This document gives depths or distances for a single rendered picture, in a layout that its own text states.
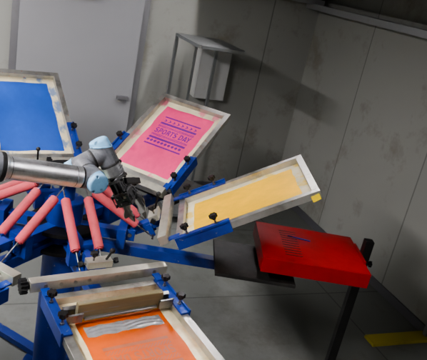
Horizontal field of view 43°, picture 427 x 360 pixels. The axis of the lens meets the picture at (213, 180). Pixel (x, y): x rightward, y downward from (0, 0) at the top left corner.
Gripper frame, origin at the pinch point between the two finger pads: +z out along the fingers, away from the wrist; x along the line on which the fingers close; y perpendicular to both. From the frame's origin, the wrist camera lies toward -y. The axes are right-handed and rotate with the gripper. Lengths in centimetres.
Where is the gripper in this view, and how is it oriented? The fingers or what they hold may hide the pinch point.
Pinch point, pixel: (139, 216)
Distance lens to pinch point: 219.0
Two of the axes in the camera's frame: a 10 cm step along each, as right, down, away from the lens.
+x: 9.1, -2.8, -3.0
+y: -1.6, 4.3, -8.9
